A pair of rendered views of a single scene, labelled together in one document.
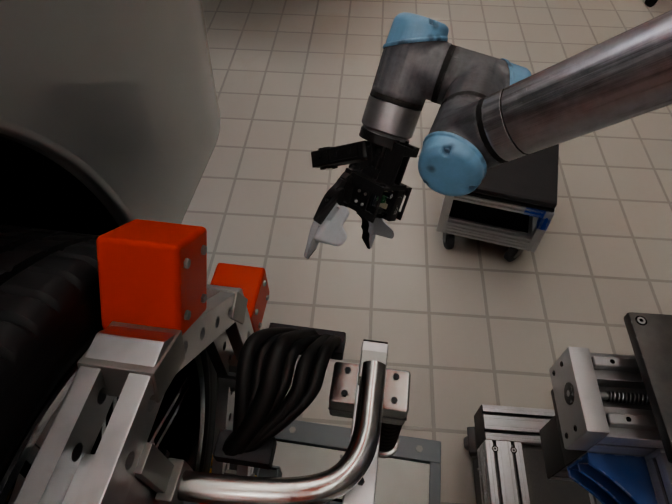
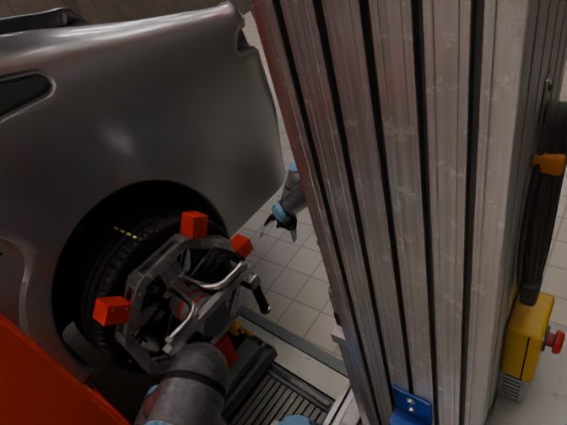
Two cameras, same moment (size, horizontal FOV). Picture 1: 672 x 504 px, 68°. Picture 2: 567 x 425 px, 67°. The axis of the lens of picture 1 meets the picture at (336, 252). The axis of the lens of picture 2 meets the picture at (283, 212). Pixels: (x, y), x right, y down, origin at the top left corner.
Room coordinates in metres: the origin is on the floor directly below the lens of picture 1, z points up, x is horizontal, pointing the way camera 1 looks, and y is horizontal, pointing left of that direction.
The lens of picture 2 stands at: (-0.46, -0.94, 2.09)
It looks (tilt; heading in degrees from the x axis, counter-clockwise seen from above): 39 degrees down; 42
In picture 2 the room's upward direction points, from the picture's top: 19 degrees counter-clockwise
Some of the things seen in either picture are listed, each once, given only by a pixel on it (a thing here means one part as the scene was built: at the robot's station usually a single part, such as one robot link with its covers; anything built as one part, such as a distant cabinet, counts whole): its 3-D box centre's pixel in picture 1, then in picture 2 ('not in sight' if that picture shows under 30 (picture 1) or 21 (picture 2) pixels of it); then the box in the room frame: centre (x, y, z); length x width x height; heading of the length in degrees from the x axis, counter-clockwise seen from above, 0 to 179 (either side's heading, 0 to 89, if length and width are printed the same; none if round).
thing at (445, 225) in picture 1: (496, 189); not in sight; (1.31, -0.60, 0.17); 0.43 x 0.36 x 0.34; 164
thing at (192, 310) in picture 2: not in sight; (168, 305); (-0.03, 0.08, 1.03); 0.19 x 0.18 x 0.11; 82
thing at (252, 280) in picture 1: (238, 301); (239, 248); (0.40, 0.15, 0.85); 0.09 x 0.08 x 0.07; 172
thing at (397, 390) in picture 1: (369, 393); (246, 278); (0.22, -0.04, 0.93); 0.09 x 0.05 x 0.05; 82
